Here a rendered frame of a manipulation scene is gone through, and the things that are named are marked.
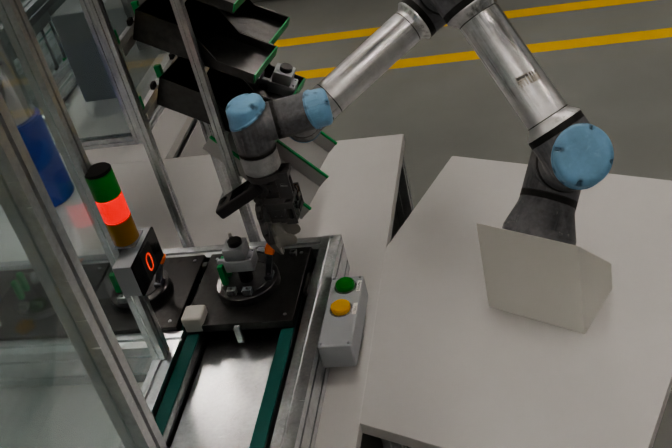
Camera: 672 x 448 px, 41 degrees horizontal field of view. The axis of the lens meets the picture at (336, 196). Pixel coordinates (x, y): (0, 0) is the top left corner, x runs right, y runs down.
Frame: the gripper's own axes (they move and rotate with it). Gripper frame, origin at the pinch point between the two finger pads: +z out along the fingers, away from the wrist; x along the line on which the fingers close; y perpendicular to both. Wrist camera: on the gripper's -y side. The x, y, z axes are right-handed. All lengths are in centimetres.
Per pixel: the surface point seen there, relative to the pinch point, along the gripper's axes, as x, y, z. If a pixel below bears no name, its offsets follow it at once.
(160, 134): 90, -62, 20
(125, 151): 82, -71, 20
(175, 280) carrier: 3.4, -27.2, 9.2
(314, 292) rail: -2.7, 6.0, 10.3
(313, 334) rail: -15.4, 7.9, 10.3
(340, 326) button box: -13.6, 13.2, 10.3
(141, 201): 53, -56, 20
